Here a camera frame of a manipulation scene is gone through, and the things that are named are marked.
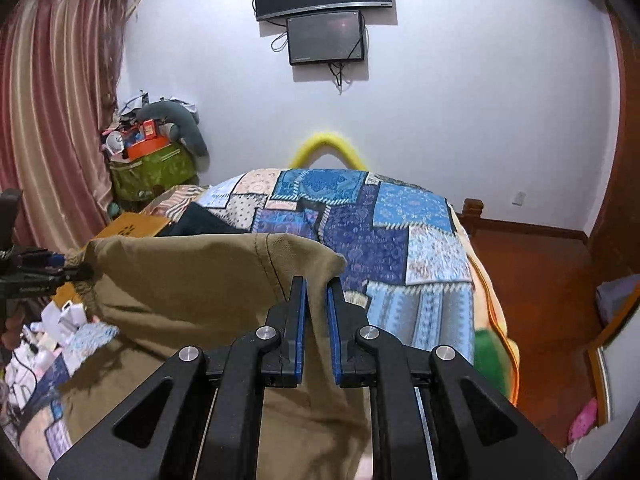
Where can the wooden framed mirror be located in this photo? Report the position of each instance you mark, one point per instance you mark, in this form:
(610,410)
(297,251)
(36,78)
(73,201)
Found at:
(612,360)

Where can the khaki pants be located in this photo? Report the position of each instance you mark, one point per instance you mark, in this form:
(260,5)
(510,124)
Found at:
(200,305)

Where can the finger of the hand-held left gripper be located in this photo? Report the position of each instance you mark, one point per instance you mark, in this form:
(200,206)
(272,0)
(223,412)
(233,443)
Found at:
(75,273)

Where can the wooden stool with cutouts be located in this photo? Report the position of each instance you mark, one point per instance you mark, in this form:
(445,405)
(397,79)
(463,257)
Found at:
(131,225)

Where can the grey plush toy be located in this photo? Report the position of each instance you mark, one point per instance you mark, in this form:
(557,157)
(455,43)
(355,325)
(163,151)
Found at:
(180,119)

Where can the pink striped curtain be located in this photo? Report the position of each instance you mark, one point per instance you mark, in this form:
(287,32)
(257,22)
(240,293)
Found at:
(50,110)

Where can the person's left hand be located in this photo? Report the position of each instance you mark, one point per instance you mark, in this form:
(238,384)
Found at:
(12,327)

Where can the small black wall monitor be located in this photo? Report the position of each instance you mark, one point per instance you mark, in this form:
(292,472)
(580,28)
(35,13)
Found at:
(326,36)

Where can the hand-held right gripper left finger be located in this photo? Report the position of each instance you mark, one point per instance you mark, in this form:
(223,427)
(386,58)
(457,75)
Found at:
(300,310)

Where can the orange box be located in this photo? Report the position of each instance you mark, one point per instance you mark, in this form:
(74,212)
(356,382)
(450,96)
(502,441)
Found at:
(146,146)

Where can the blue patchwork blanket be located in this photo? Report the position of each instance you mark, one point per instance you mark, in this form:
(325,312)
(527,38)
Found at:
(380,240)

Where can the yellow foam bed rail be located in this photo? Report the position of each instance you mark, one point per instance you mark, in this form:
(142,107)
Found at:
(327,146)

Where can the green cushion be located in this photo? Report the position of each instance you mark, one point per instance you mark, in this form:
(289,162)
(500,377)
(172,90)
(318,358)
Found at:
(492,360)

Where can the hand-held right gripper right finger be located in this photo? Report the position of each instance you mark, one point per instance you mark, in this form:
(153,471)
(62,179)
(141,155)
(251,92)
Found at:
(332,320)

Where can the grey cloth bundle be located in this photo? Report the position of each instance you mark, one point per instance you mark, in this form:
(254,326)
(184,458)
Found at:
(614,295)

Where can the green patterned storage bag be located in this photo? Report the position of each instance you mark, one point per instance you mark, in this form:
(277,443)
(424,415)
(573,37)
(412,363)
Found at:
(150,172)

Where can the white wall socket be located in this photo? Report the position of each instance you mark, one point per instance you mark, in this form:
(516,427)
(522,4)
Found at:
(519,198)

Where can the pink fluffy slipper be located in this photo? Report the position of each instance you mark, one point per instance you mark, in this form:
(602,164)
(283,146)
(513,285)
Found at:
(582,420)

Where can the wooden bed post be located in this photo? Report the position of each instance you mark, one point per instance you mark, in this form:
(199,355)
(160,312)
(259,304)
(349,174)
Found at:
(472,212)

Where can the dark folded garment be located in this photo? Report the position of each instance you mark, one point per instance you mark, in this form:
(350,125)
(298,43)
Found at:
(200,222)

